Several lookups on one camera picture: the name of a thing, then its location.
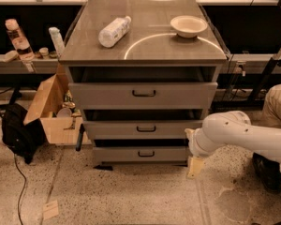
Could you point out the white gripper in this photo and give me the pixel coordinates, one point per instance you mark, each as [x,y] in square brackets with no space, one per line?
[194,143]

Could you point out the grey bottom drawer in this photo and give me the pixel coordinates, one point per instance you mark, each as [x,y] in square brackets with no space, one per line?
[167,154]

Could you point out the grey drawer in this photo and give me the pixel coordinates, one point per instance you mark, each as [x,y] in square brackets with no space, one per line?
[143,95]
[124,130]
[167,154]

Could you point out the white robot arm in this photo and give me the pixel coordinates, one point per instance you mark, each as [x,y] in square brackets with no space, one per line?
[230,128]

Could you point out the grey middle drawer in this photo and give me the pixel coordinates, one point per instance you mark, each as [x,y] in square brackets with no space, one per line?
[124,130]

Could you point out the grey top drawer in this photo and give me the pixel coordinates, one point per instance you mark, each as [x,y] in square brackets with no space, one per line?
[143,95]

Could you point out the grey drawer cabinet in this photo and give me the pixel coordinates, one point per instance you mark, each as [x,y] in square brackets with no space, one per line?
[150,52]

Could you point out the open cardboard box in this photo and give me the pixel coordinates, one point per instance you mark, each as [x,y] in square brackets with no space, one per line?
[61,122]

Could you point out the black shoe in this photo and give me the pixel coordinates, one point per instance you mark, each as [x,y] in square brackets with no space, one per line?
[269,173]

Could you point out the person leg khaki trousers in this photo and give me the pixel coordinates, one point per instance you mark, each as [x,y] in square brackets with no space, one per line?
[271,112]

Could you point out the white paper bowl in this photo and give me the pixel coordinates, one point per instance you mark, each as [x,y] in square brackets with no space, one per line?
[188,26]

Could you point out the clear plastic water bottle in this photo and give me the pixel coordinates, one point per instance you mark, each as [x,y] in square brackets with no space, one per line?
[114,31]

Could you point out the paper tag on floor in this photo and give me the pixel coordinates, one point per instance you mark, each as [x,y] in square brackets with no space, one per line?
[50,210]

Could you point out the black backpack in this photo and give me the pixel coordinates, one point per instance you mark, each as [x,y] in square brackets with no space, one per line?
[23,140]

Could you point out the white tube bottle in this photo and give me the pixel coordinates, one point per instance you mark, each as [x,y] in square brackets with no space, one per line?
[57,40]

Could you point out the tall labelled bottle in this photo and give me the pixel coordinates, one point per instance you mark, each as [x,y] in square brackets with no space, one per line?
[19,40]

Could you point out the pale sponge on shelf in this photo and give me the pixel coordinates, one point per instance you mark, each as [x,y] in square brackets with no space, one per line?
[10,56]

